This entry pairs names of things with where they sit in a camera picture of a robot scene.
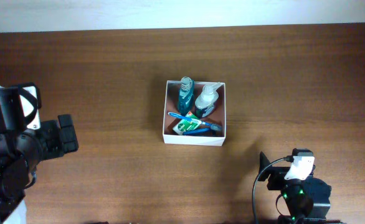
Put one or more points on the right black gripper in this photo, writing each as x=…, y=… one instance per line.
x=276, y=179

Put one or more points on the blue white toothbrush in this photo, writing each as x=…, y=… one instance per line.
x=214, y=127

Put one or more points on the blue disposable razor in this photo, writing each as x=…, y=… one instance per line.
x=200, y=132

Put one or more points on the clear soap pump bottle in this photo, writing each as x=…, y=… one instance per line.
x=206, y=101

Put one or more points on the green soap bar box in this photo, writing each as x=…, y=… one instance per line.
x=183, y=126

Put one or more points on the teal mouthwash bottle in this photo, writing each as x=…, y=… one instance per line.
x=185, y=95

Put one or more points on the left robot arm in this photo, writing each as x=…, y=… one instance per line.
x=25, y=141

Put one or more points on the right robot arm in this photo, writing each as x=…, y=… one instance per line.
x=306, y=197

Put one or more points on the white cardboard box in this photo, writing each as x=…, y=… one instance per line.
x=218, y=116

